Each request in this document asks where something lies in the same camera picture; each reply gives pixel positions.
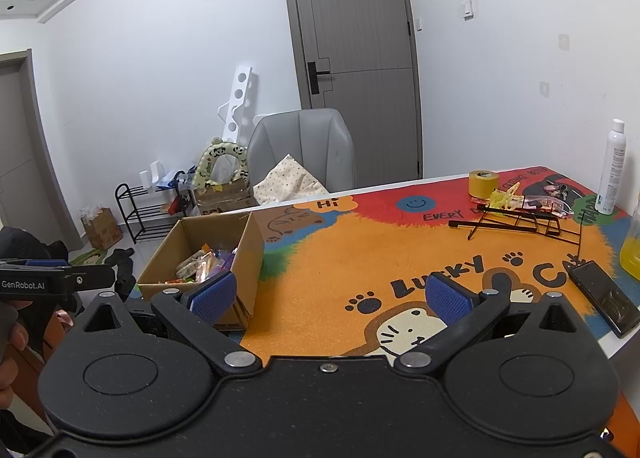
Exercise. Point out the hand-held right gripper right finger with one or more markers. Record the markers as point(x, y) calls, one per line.
point(450, 300)

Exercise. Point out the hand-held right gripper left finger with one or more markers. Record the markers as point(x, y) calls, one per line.
point(215, 295)

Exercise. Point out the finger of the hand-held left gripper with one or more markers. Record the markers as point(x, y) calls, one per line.
point(90, 278)
point(47, 263)

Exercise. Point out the beige pastry packet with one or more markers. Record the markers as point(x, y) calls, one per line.
point(209, 269)

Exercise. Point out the clear white cake packet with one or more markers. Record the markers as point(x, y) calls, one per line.
point(190, 265)

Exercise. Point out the brown cardboard box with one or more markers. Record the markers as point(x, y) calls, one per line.
point(250, 263)

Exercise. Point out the person's left hand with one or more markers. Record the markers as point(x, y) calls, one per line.
point(20, 333)

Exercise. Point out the green bag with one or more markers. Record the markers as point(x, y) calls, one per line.
point(87, 257)

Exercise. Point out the dark cloth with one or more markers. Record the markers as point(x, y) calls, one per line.
point(25, 245)

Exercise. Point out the black slippers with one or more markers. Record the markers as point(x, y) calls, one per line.
point(121, 254)

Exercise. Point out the brown paper bag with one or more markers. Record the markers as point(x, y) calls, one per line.
point(102, 230)

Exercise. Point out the worn cardboard box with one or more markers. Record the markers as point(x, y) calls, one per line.
point(225, 200)

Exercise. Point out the cartoon cat table mat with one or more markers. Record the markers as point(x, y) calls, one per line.
point(325, 288)

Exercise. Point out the yellow plastic clips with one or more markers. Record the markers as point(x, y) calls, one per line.
point(500, 198)

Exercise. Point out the yellow tape roll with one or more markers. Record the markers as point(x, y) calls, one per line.
point(482, 185)

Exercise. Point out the blue plastic bag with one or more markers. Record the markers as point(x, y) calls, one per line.
point(177, 180)

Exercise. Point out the grey door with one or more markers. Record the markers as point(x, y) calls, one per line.
point(360, 13)
point(25, 138)

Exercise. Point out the dotted cream cushion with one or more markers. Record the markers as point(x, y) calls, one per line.
point(290, 183)

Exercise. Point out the clear safety glasses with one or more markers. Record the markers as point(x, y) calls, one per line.
point(550, 205)

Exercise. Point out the dark key bunch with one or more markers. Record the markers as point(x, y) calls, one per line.
point(556, 189)

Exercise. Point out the black smartphone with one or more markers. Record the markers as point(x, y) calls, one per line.
point(605, 298)

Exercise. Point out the grey chair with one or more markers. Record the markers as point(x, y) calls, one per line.
point(300, 138)

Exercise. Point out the orange juice bottle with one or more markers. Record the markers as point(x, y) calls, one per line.
point(632, 248)

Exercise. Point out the white spray bottle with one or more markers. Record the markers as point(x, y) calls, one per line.
point(611, 173)

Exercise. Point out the orange stool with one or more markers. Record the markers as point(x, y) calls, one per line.
point(625, 413)

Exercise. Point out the white perforated board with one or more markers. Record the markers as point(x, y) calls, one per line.
point(240, 88)

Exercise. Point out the white plastic bracket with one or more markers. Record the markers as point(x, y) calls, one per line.
point(154, 174)

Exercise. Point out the white wall plate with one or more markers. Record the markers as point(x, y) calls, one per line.
point(544, 89)
point(564, 42)

